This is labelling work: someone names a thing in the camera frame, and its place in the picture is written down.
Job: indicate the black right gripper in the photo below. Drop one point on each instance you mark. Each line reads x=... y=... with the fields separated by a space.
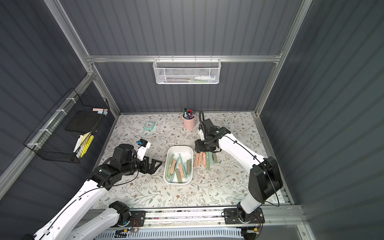
x=205 y=147

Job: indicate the teal fruit knife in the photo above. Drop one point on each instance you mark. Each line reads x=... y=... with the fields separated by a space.
x=211 y=159

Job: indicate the white wire wall basket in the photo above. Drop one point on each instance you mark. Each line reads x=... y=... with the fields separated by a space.
x=173 y=72

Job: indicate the yellow notepad in basket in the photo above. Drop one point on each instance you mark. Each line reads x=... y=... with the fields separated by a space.
x=82 y=144

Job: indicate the pink fruit knife in box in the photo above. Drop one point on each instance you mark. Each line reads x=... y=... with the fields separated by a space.
x=173 y=165

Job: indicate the black wire side basket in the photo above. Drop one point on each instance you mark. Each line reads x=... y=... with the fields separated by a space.
x=68 y=134

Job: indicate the olive green fruit knife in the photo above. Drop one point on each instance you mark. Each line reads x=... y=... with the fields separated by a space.
x=179 y=176

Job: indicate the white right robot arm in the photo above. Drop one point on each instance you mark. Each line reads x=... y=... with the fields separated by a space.
x=264 y=174

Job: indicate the white tube in basket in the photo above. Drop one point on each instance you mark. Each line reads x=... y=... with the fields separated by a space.
x=206 y=79

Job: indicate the white oval storage box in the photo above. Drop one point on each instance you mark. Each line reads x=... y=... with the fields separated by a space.
x=185 y=157

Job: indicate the pink folding fruit knife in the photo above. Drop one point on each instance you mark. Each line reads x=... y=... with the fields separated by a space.
x=204 y=160

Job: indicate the small teal box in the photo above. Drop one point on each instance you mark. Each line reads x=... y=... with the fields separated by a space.
x=149 y=126

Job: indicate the pink pen cup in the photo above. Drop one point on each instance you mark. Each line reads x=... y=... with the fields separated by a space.
x=189 y=122

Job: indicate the black notebook in basket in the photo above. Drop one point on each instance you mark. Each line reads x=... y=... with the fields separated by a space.
x=84 y=122

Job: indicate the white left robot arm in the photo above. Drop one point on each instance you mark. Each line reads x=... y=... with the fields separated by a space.
x=125 y=161

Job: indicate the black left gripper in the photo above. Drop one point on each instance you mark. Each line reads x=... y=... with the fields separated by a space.
x=147 y=165

